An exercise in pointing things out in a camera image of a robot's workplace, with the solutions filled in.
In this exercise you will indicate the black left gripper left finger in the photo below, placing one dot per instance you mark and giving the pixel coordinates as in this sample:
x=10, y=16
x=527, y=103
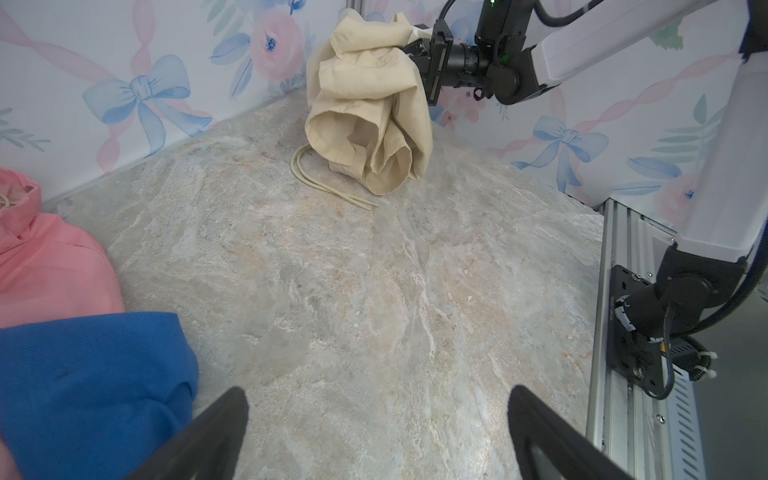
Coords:
x=208, y=448

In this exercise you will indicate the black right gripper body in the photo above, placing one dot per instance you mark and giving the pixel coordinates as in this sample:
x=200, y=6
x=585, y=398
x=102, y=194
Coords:
x=444, y=62

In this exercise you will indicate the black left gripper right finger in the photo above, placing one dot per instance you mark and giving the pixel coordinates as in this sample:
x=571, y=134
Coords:
x=547, y=447

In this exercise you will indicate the beige drawstring cloth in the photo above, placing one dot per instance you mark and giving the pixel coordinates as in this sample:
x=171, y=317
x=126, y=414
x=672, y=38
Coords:
x=369, y=116

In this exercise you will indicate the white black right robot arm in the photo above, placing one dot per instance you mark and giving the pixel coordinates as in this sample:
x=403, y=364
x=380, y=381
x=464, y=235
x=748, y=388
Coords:
x=638, y=126

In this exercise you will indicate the blue cloth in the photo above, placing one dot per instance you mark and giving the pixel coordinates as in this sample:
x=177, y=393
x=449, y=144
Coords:
x=94, y=397

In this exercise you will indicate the pink cloth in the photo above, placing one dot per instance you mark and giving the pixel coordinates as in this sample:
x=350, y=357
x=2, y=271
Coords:
x=50, y=269

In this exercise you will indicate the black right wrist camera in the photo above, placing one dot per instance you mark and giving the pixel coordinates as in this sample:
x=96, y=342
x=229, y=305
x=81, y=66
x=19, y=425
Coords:
x=501, y=28

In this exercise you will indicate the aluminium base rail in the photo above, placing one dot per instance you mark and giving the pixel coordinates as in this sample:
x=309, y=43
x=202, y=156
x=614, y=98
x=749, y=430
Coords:
x=641, y=415

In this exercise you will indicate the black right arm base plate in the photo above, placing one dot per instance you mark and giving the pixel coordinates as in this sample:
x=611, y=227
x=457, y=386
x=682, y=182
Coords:
x=636, y=333

